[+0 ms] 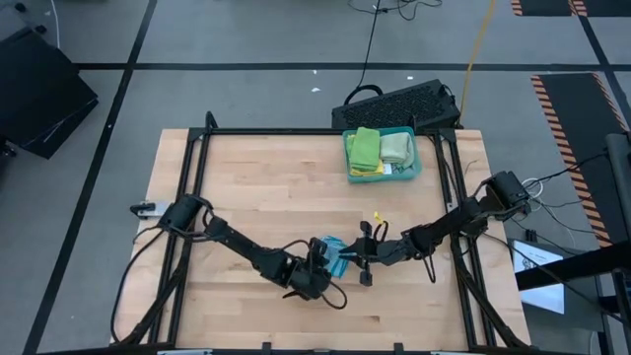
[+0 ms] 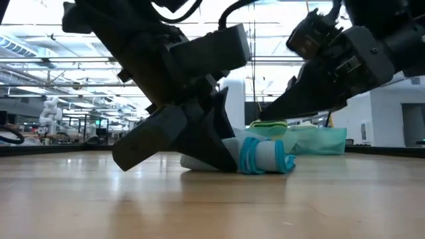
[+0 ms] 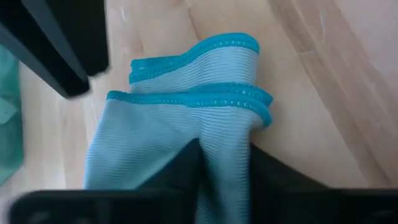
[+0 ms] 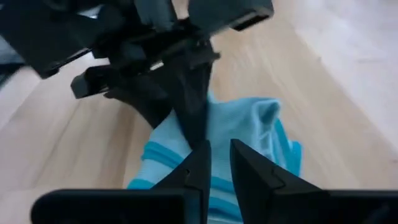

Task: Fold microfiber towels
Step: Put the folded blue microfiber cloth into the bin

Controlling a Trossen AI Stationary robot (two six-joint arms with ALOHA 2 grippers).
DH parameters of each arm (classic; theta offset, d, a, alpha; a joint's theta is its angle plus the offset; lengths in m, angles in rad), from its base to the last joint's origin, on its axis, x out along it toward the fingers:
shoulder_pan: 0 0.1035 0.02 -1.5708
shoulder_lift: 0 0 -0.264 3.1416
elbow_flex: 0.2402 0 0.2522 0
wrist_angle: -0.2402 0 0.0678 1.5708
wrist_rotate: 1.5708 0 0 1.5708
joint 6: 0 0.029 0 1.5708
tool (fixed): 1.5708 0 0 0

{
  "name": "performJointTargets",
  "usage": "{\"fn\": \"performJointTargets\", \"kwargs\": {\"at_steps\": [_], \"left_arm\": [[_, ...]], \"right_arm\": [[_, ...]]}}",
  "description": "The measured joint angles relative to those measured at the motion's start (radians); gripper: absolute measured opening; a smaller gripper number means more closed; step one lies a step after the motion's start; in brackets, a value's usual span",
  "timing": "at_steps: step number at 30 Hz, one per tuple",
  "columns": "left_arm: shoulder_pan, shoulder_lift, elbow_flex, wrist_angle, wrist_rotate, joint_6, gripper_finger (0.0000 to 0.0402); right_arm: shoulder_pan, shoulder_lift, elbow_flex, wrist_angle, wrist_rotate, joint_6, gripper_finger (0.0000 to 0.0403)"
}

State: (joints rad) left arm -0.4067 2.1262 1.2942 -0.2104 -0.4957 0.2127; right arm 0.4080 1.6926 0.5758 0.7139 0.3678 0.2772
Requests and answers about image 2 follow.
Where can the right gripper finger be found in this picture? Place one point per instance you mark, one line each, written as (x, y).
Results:
(302, 99)

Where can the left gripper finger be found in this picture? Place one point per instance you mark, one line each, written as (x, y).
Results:
(149, 139)
(209, 139)

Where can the light blue microfiber towel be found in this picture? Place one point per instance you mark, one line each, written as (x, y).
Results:
(265, 156)

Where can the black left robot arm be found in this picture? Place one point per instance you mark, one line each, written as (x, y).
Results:
(99, 13)

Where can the teal plastic bin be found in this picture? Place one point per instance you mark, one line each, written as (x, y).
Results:
(318, 141)

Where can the black standing panel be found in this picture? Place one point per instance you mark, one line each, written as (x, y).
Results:
(252, 113)

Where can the white robot figure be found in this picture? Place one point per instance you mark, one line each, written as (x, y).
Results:
(51, 114)

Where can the long horizontal light bar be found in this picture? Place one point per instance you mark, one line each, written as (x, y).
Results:
(66, 59)

